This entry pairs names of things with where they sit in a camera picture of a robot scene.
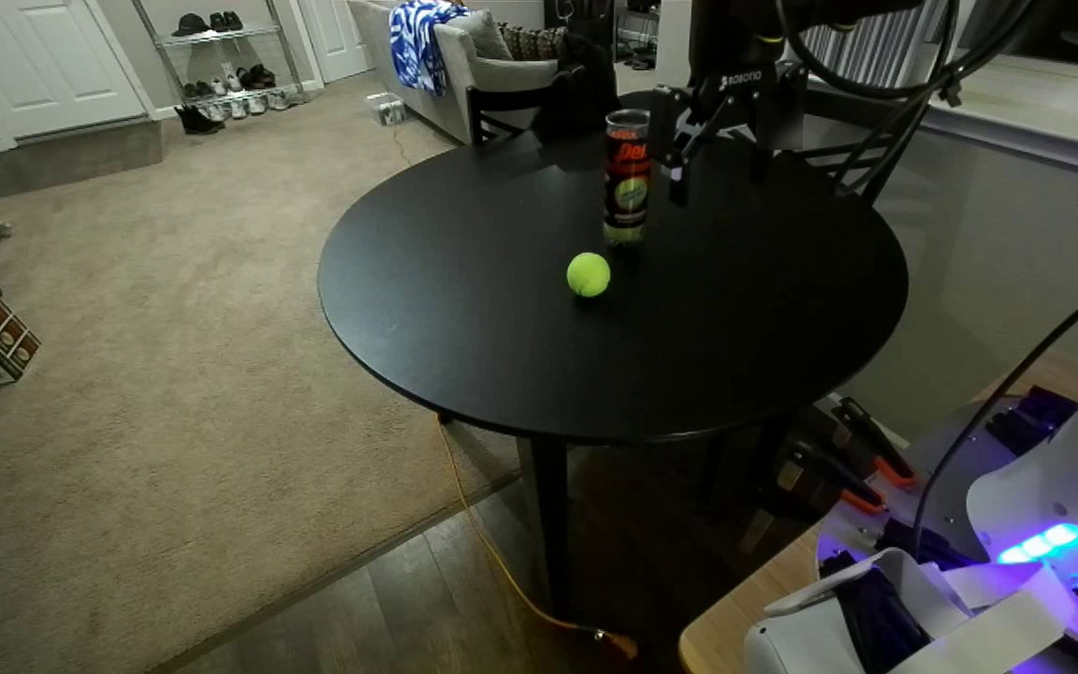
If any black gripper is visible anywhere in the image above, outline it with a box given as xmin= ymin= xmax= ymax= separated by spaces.
xmin=660 ymin=62 xmax=811 ymax=211

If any narrow white door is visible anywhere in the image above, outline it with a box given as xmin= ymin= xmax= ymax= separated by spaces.
xmin=292 ymin=0 xmax=376 ymax=86

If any round black table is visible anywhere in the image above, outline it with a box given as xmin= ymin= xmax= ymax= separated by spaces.
xmin=316 ymin=125 xmax=915 ymax=620

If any blue white patterned blanket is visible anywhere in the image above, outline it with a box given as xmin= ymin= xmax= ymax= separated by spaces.
xmin=387 ymin=0 xmax=467 ymax=99

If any white panelled entry door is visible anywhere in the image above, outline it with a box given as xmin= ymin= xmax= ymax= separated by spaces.
xmin=0 ymin=0 xmax=151 ymax=141

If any gray cushion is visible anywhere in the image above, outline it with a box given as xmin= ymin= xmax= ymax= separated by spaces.
xmin=462 ymin=7 xmax=517 ymax=62

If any black orange bar clamp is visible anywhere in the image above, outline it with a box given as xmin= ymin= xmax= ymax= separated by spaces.
xmin=775 ymin=434 xmax=886 ymax=524
xmin=826 ymin=392 xmax=924 ymax=493

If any white sneakers pair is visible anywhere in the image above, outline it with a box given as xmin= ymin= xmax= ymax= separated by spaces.
xmin=221 ymin=86 xmax=272 ymax=125

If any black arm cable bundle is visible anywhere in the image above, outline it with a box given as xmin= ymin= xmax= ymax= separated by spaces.
xmin=770 ymin=0 xmax=1047 ymax=110

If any metal shoe rack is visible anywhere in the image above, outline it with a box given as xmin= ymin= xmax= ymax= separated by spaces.
xmin=133 ymin=0 xmax=309 ymax=129

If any yellow-green tennis ball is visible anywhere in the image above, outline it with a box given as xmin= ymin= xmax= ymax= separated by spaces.
xmin=562 ymin=248 xmax=613 ymax=305

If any white slatted radiator cover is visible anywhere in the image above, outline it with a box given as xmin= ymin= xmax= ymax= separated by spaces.
xmin=798 ymin=0 xmax=964 ymax=94

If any gray armchair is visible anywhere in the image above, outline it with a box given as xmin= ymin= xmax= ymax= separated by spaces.
xmin=347 ymin=0 xmax=568 ymax=145

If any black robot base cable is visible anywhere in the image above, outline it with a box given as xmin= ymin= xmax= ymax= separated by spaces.
xmin=909 ymin=261 xmax=1078 ymax=548

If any black wooden chair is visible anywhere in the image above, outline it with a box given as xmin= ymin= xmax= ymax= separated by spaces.
xmin=462 ymin=84 xmax=568 ymax=152
xmin=798 ymin=89 xmax=944 ymax=211

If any small white floor box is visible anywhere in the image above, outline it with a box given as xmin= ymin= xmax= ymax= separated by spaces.
xmin=365 ymin=86 xmax=410 ymax=129

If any white device with purple light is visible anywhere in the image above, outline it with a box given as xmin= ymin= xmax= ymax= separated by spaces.
xmin=679 ymin=372 xmax=1078 ymax=674

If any orange floor cable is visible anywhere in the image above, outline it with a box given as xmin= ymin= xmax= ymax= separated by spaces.
xmin=437 ymin=416 xmax=645 ymax=661

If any black shoe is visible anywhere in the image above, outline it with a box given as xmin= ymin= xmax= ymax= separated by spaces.
xmin=178 ymin=102 xmax=229 ymax=139

